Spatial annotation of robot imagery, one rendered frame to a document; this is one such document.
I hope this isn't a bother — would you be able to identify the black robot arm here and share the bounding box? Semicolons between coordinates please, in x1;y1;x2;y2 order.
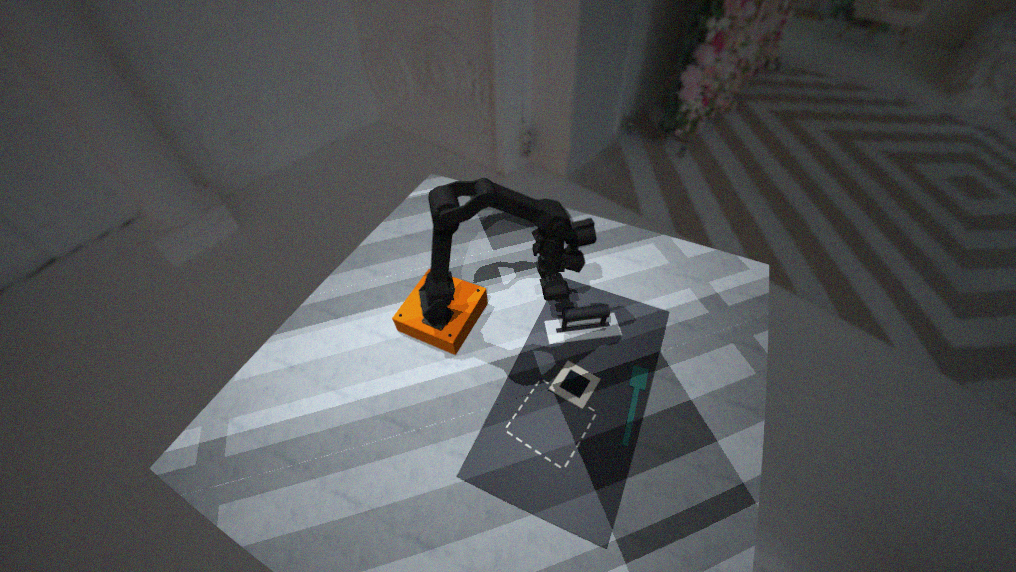
419;178;596;331

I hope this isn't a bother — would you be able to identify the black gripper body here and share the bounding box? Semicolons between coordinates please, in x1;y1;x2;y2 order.
533;242;570;301

